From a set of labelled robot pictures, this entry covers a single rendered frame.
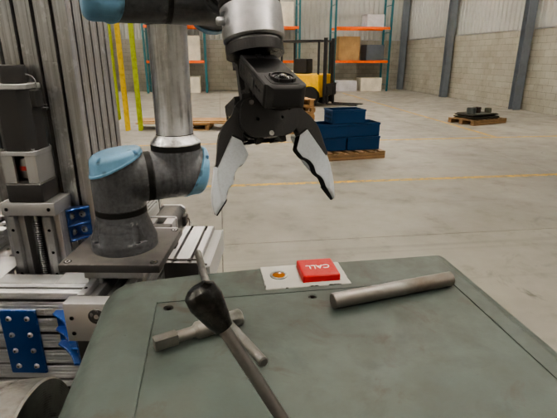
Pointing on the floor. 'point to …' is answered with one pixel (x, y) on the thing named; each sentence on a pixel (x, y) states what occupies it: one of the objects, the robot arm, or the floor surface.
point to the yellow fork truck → (320, 89)
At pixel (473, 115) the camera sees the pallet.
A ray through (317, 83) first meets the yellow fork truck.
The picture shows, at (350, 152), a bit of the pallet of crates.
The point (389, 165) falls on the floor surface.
